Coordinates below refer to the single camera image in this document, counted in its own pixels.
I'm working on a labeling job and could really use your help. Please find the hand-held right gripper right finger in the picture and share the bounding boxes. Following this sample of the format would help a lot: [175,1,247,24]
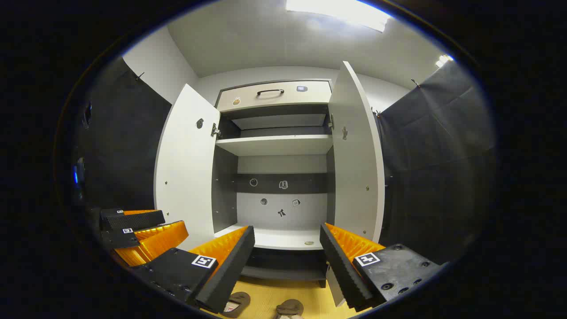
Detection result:
[320,222,443,311]

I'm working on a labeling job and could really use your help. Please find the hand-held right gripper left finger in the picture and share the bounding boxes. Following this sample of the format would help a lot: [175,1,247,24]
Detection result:
[133,225,256,314]

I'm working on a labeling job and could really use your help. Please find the brown fuzzy shoe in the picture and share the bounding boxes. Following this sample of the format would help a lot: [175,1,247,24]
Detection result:
[221,292,251,319]
[275,299,304,319]

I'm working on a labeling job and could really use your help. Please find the white shoe cabinet door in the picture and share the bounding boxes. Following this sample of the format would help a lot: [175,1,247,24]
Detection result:
[154,83,221,251]
[327,61,386,307]

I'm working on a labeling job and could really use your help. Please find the white shoe cabinet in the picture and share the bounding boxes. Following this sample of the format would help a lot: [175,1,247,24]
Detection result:
[212,79,337,288]

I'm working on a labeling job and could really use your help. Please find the white cabinet shelf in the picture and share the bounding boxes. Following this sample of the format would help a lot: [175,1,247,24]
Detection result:
[216,134,334,156]

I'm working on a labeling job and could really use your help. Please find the grey cabinet drawer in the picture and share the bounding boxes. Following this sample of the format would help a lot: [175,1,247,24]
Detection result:
[216,80,333,113]

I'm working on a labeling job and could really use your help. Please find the black backdrop cloth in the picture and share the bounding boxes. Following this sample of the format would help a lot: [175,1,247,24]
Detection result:
[377,60,497,265]
[71,58,172,213]

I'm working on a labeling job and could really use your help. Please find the large ceiling light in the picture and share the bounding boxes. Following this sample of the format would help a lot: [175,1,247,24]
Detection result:
[286,0,392,32]

